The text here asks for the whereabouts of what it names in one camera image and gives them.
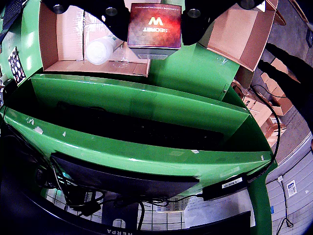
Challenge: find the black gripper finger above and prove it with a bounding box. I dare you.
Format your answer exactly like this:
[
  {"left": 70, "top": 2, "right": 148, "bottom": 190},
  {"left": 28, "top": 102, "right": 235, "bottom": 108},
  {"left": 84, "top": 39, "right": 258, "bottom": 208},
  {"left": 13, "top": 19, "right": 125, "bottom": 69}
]
[
  {"left": 41, "top": 0, "right": 130, "bottom": 42},
  {"left": 180, "top": 0, "right": 266, "bottom": 46}
]

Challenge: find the black and white sticker sheet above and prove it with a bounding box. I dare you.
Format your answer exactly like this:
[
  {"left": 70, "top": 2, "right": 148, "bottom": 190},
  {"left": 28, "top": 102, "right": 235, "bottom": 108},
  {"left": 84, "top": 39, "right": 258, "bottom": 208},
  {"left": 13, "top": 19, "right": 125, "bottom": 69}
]
[{"left": 7, "top": 46, "right": 27, "bottom": 85}]

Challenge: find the thin black cable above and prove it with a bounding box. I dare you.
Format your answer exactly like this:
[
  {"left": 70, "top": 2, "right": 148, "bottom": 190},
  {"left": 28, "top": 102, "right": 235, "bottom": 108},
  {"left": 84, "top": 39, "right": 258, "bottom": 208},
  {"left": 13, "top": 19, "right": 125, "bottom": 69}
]
[{"left": 251, "top": 84, "right": 281, "bottom": 177}]

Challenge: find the printed brown cardboard box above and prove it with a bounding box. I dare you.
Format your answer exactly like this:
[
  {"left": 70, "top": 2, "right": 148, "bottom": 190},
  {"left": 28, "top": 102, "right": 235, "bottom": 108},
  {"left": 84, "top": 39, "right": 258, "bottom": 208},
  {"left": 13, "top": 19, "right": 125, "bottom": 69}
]
[{"left": 241, "top": 95, "right": 287, "bottom": 147}]

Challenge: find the black monitor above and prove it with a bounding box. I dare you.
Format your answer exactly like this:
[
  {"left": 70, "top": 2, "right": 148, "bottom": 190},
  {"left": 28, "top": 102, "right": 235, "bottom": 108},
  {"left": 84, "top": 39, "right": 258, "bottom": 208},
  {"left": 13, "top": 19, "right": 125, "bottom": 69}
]
[{"left": 50, "top": 151, "right": 201, "bottom": 235}]

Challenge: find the white bottle with teal label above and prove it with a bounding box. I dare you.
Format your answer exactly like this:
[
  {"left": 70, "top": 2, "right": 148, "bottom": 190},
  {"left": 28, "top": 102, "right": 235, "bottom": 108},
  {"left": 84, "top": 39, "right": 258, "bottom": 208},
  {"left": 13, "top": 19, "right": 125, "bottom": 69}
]
[{"left": 85, "top": 35, "right": 124, "bottom": 66}]

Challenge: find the blue and white paper notice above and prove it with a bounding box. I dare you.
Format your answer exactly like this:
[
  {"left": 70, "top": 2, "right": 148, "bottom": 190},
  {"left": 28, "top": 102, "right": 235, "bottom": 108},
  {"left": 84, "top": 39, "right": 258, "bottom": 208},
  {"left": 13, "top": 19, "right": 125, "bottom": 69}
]
[{"left": 286, "top": 180, "right": 298, "bottom": 198}]

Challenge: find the green metal shelf unit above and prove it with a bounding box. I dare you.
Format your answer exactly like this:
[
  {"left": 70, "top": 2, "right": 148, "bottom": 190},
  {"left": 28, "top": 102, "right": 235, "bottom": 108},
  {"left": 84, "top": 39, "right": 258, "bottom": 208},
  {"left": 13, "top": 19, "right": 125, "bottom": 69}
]
[{"left": 0, "top": 73, "right": 278, "bottom": 235}]

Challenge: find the black rounded device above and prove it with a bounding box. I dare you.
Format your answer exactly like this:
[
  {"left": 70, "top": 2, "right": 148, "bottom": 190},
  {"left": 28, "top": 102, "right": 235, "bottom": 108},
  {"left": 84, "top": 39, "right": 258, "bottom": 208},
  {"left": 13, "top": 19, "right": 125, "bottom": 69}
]
[{"left": 2, "top": 78, "right": 18, "bottom": 97}]

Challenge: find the red carton box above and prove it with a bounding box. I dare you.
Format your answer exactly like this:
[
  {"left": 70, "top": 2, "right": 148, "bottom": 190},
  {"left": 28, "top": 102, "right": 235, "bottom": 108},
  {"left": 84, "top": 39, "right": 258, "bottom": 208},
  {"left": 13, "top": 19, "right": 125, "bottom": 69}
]
[{"left": 127, "top": 2, "right": 183, "bottom": 61}]

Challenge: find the shallow cardboard tray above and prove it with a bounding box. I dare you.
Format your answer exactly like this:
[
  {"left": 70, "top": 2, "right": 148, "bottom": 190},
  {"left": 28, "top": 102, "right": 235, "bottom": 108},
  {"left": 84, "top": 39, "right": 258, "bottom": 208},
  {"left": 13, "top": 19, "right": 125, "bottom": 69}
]
[{"left": 38, "top": 2, "right": 152, "bottom": 78}]

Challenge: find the black laptop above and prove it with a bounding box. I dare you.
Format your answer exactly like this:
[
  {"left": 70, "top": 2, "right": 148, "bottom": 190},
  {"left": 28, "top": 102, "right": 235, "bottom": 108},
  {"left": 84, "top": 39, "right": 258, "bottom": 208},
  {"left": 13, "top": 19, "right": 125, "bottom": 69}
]
[{"left": 0, "top": 0, "right": 27, "bottom": 42}]

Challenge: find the open brown cardboard box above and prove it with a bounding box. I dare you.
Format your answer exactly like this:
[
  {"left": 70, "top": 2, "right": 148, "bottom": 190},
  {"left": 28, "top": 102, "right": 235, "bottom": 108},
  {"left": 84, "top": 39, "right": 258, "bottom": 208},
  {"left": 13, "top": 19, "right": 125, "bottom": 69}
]
[{"left": 198, "top": 0, "right": 279, "bottom": 72}]

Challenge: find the black power adapter brick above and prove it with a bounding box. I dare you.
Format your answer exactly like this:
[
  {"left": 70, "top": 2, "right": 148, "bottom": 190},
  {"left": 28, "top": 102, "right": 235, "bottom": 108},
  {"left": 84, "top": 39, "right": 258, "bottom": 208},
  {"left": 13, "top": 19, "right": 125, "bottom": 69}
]
[{"left": 202, "top": 175, "right": 249, "bottom": 201}]

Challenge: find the dark trouser leg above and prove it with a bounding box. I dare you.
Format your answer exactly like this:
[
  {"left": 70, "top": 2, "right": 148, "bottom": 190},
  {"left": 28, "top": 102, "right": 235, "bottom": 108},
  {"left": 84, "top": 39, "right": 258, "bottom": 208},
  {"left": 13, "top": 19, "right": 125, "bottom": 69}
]
[
  {"left": 265, "top": 43, "right": 313, "bottom": 84},
  {"left": 258, "top": 60, "right": 313, "bottom": 118}
]

